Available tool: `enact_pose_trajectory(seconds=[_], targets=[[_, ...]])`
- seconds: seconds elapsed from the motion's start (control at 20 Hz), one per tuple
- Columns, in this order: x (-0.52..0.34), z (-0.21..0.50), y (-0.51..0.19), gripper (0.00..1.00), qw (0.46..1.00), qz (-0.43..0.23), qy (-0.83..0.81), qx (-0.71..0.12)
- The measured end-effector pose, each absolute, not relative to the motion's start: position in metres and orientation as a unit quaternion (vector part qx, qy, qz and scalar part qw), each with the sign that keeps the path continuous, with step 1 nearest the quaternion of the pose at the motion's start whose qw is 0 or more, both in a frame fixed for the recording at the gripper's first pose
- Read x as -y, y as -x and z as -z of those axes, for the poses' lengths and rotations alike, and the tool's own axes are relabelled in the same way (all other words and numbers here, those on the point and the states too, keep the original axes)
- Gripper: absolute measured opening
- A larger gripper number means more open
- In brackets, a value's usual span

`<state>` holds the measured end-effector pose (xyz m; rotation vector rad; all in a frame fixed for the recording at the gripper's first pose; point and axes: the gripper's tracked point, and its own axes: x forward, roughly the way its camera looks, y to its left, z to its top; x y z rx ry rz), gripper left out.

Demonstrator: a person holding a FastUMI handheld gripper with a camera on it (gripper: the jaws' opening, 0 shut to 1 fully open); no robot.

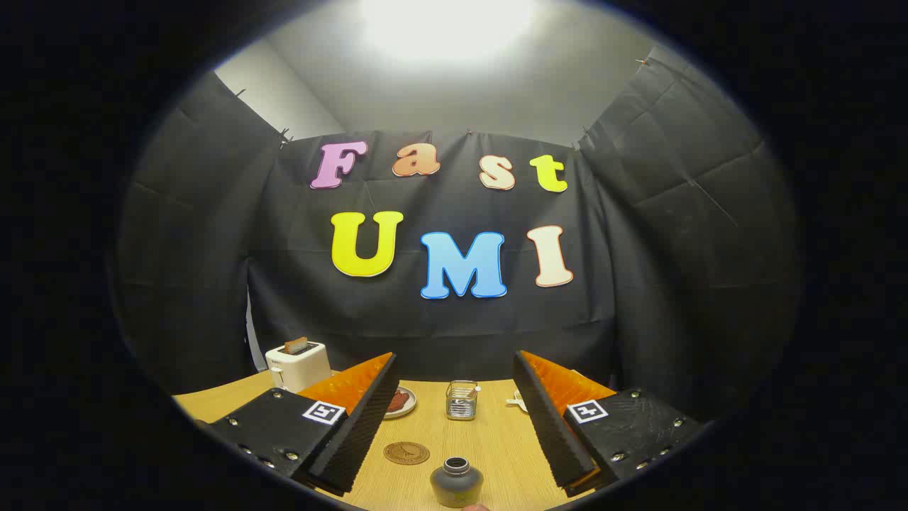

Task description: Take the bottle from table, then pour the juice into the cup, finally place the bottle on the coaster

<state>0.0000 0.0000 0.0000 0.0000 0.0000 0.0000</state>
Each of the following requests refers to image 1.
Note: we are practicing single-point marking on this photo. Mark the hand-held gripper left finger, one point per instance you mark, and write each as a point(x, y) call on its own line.
point(362, 426)

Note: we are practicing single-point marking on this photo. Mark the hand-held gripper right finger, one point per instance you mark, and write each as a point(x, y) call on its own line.
point(550, 426)

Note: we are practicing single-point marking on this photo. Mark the round brown coaster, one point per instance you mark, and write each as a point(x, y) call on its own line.
point(406, 453)

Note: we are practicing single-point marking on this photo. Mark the silver juice bottle green label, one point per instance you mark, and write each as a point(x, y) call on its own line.
point(456, 486)

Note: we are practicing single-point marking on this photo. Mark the white divided dish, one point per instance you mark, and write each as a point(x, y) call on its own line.
point(519, 403)

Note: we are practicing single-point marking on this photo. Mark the reddish brown meat piece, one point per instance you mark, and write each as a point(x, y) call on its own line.
point(399, 402)

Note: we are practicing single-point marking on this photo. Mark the round white plate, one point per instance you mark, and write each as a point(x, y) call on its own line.
point(408, 412)

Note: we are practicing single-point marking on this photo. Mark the wooden table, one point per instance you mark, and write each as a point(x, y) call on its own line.
point(489, 440)

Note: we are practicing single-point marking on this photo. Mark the white toaster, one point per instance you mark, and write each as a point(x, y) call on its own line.
point(301, 365)

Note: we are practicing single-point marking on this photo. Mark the toast slice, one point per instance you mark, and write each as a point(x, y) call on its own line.
point(296, 345)

